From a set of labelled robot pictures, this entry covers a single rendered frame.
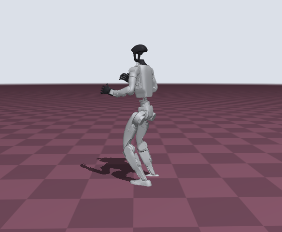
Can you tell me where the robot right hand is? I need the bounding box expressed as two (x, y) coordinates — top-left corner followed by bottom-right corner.
(119, 73), (129, 82)

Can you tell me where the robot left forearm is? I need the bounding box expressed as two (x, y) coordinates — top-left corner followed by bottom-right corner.
(109, 86), (130, 98)

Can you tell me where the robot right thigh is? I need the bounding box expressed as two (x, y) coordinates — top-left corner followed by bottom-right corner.
(136, 112), (156, 151)

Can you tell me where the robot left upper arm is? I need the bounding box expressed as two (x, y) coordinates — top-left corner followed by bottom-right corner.
(127, 66), (140, 96)

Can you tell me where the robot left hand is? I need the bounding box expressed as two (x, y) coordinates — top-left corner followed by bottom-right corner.
(101, 84), (114, 96)

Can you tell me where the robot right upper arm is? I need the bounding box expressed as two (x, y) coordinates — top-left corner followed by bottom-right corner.
(151, 68), (158, 92)

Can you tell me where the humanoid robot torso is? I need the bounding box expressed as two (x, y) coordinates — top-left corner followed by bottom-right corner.
(134, 63), (153, 120)

